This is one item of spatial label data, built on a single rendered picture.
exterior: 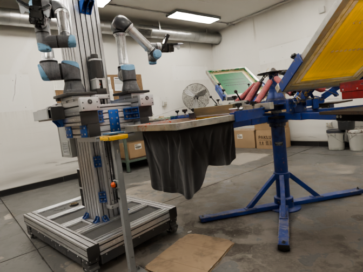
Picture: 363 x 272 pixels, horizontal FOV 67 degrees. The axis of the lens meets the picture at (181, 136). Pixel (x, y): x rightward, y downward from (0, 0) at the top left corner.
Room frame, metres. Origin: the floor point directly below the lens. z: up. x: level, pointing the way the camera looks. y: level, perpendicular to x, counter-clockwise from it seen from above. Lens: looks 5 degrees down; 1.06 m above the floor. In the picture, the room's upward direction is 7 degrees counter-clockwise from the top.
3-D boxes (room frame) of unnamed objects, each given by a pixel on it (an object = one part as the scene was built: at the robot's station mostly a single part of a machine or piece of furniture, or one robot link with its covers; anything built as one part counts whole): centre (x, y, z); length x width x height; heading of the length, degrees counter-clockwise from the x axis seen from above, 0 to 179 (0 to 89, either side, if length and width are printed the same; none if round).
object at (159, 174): (1.78, 0.13, 0.74); 0.45 x 0.03 x 0.43; 39
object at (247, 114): (1.90, -0.46, 0.98); 0.30 x 0.05 x 0.07; 129
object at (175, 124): (1.96, -0.10, 0.97); 0.79 x 0.58 x 0.04; 129
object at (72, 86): (2.01, 0.72, 1.31); 0.15 x 0.15 x 0.10
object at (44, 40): (1.72, 0.74, 1.56); 0.11 x 0.08 x 0.11; 110
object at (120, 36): (2.49, 0.43, 1.63); 0.15 x 0.12 x 0.55; 22
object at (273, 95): (2.63, -0.92, 0.67); 0.39 x 0.39 x 1.35
